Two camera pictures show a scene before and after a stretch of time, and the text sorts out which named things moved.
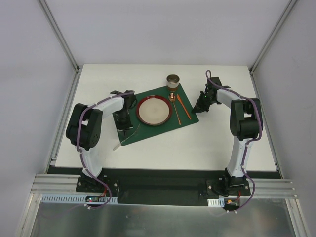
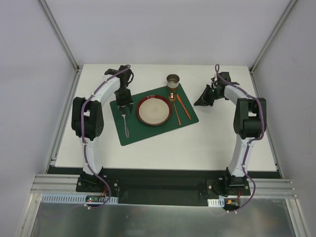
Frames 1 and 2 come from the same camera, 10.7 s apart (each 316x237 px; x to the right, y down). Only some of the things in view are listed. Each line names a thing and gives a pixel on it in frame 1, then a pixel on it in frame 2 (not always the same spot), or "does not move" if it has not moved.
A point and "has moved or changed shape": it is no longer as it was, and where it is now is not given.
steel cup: [173, 80] does not move
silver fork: [127, 138] has moved or changed shape
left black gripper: [124, 126] to [124, 103]
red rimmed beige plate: [154, 110] does not move
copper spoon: [172, 98] does not move
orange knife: [184, 107] does not move
